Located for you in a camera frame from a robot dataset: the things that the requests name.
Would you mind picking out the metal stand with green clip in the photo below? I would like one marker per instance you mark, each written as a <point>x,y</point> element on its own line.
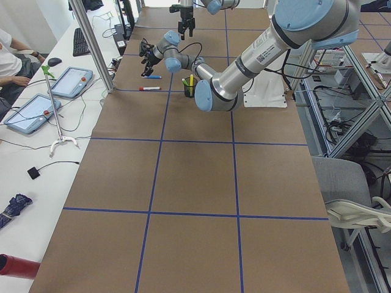
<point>62,138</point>

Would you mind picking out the black mesh pen cup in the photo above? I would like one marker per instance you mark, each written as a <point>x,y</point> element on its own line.
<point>189,92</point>

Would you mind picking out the blue marker pen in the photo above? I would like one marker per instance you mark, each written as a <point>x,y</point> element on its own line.
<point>153,77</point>

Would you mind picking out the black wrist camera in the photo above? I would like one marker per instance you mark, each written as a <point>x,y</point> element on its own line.
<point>175,8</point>
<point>145,48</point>

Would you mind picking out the white central pedestal column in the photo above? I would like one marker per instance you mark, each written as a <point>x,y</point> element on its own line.
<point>266,90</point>

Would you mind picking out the black keyboard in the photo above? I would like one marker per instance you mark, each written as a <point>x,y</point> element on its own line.
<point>80,46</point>

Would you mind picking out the aluminium frame post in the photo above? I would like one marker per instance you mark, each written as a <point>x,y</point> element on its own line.
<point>84,23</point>

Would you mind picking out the far teach pendant tablet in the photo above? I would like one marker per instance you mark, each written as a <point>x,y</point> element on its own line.
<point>71,82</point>

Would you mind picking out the black computer mouse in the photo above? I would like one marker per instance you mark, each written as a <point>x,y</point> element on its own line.
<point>54,61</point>

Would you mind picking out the small black square device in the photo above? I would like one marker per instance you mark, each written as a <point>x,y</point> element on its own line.
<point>33,172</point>

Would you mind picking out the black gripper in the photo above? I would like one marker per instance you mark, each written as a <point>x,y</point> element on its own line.
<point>186,14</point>
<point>150,58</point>

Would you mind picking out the green highlighter pen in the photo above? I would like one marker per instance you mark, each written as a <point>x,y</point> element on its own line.
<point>185,82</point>

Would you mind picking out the red capped white marker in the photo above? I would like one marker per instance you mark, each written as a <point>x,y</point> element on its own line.
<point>149,88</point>

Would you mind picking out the teach pendant tablet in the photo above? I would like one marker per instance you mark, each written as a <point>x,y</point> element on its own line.
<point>71,82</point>
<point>32,115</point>

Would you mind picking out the near teach pendant tablet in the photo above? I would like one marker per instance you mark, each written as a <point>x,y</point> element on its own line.
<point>32,115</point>

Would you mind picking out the red cylinder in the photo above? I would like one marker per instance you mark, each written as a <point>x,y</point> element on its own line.
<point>12,266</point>

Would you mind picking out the seated person white shirt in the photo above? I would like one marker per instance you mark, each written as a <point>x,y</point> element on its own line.
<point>16,71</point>

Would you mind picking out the white office chair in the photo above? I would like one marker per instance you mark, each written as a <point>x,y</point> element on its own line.
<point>346,196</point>

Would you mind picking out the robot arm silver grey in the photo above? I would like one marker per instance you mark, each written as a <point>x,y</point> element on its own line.
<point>327,24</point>
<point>213,7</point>

